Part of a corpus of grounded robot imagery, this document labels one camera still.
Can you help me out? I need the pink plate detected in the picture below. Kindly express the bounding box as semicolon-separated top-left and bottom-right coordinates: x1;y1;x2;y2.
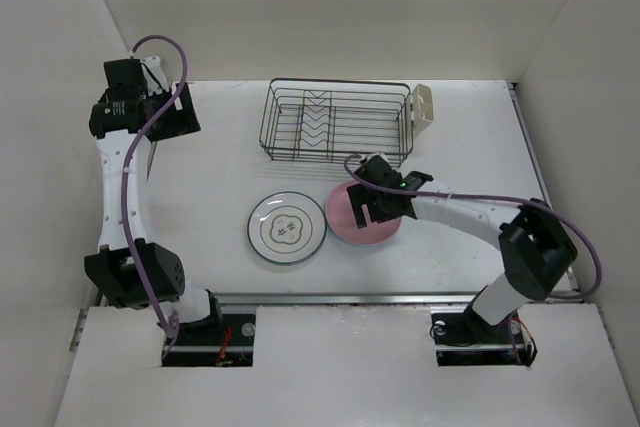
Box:
325;181;402;246

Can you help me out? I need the white flower pattern plate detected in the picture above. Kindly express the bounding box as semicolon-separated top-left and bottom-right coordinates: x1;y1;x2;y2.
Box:
246;191;328;266

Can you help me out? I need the wire dish rack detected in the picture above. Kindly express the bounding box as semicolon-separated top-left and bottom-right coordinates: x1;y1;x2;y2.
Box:
259;77;414;167

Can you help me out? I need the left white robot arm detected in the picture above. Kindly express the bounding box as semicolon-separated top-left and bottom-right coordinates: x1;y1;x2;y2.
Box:
84;56;224;344

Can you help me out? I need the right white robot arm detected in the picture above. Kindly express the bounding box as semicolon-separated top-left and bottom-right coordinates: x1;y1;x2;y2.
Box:
345;154;577;343

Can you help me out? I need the beige cutlery holder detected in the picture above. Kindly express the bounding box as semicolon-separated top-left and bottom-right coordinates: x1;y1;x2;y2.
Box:
407;83;435;140

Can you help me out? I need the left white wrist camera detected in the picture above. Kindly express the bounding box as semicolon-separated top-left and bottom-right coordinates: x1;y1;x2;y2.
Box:
129;51;169;96

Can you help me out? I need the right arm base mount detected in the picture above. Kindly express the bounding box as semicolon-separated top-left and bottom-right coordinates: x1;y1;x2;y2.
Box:
429;312;539;367

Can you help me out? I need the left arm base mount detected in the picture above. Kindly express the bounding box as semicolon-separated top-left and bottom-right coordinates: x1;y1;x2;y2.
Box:
161;313;256;368

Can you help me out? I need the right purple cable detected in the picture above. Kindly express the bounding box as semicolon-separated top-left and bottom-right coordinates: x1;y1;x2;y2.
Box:
343;153;604;367

